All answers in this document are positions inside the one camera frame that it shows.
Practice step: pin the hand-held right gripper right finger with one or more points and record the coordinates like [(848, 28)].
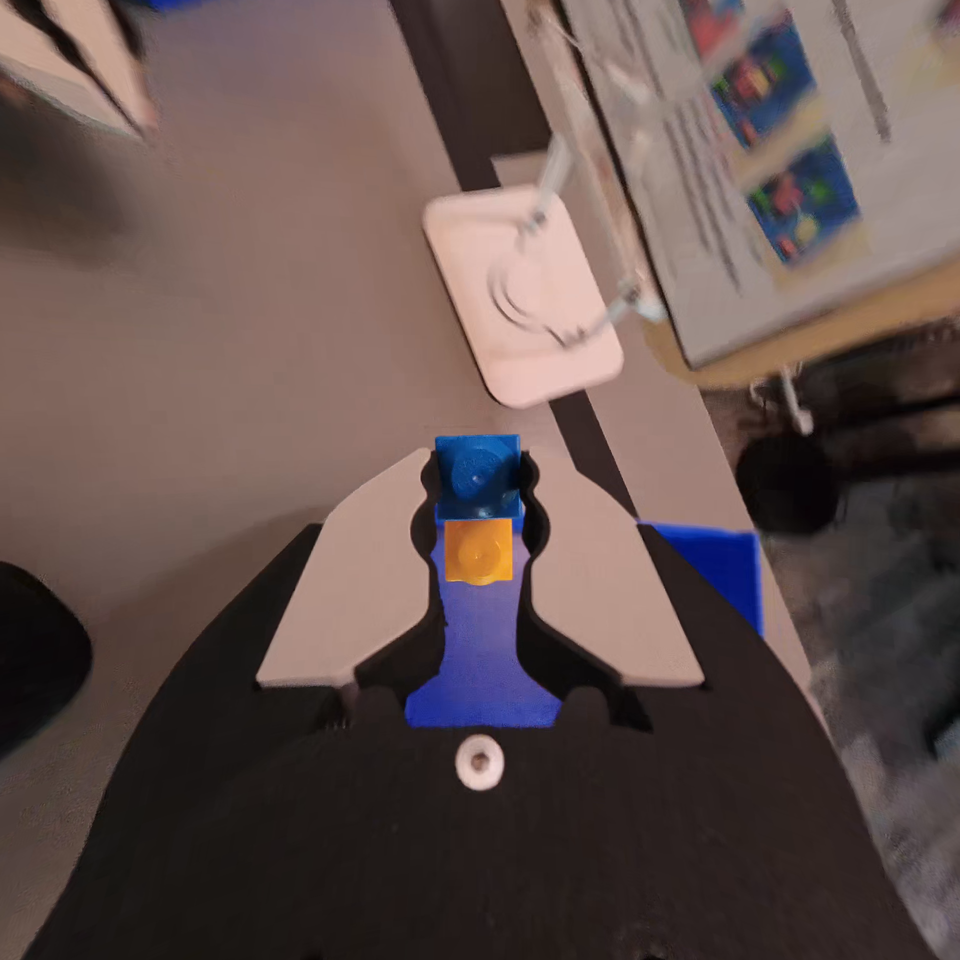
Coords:
[(607, 600)]

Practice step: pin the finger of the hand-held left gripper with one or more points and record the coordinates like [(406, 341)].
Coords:
[(97, 45), (45, 67)]

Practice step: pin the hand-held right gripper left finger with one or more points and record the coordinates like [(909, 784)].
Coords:
[(352, 592)]

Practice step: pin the yellow two-stud block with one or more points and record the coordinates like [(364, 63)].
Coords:
[(480, 555)]

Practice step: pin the blue plastic bin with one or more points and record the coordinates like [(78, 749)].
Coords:
[(480, 660)]

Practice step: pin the blue single-stud block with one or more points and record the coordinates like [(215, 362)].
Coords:
[(476, 472)]

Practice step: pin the black office chair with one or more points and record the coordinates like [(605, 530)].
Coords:
[(787, 480)]

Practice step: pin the black mesh chair armrest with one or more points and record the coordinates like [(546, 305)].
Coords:
[(37, 660)]

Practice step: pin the printed instruction sheet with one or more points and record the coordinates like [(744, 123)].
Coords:
[(885, 225)]

